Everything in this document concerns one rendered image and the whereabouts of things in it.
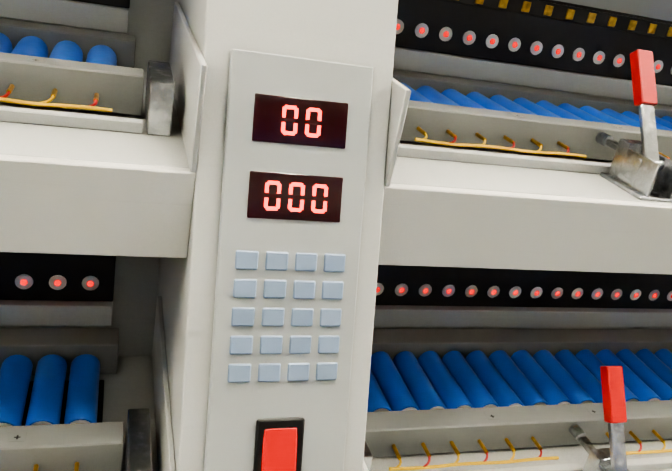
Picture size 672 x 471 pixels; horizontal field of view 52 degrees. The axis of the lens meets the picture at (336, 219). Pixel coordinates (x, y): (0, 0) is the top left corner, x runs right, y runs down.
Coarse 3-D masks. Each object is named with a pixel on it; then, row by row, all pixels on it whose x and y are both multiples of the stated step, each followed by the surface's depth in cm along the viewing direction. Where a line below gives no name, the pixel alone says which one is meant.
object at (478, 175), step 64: (448, 0) 52; (512, 0) 53; (448, 64) 53; (512, 64) 55; (576, 64) 57; (640, 64) 42; (448, 128) 43; (512, 128) 44; (576, 128) 45; (640, 128) 42; (384, 192) 35; (448, 192) 36; (512, 192) 37; (576, 192) 40; (640, 192) 41; (384, 256) 36; (448, 256) 37; (512, 256) 39; (576, 256) 40; (640, 256) 41
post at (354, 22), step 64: (192, 0) 37; (256, 0) 32; (320, 0) 33; (384, 0) 34; (384, 64) 34; (384, 128) 34; (192, 256) 32; (192, 320) 32; (192, 384) 32; (192, 448) 32
